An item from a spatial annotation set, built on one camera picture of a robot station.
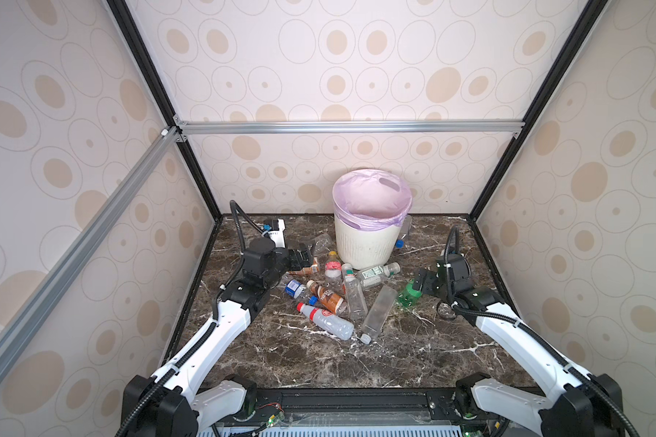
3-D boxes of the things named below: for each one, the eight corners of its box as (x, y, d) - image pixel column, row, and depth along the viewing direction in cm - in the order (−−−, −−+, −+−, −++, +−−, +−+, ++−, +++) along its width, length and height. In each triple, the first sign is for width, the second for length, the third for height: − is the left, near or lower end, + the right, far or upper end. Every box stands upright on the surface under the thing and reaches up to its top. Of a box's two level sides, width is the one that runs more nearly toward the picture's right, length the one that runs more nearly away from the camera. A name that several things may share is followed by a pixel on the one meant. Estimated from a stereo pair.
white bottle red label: (297, 314, 93) (295, 307, 89) (304, 304, 95) (303, 297, 91) (347, 344, 86) (348, 338, 82) (353, 333, 89) (355, 326, 84)
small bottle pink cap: (324, 291, 97) (324, 285, 94) (325, 256, 107) (325, 249, 104) (341, 291, 98) (342, 285, 94) (341, 256, 107) (341, 249, 104)
